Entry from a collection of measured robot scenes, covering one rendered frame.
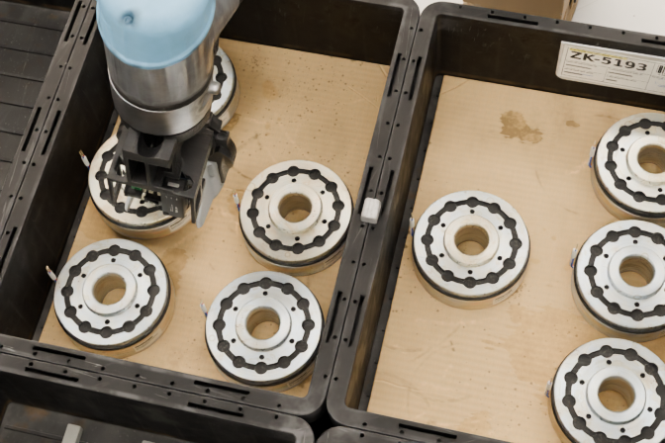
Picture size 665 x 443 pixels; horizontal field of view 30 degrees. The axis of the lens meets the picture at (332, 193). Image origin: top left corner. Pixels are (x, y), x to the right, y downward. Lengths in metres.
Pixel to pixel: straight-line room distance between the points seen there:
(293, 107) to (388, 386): 0.29
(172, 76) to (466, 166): 0.40
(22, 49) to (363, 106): 0.35
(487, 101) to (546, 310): 0.22
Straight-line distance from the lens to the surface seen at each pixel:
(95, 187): 1.13
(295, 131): 1.19
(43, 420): 1.12
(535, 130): 1.18
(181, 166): 0.98
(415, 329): 1.10
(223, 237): 1.14
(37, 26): 1.30
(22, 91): 1.27
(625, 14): 1.42
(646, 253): 1.10
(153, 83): 0.85
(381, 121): 1.07
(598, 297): 1.09
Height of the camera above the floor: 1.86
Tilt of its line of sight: 64 degrees down
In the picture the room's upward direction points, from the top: 9 degrees counter-clockwise
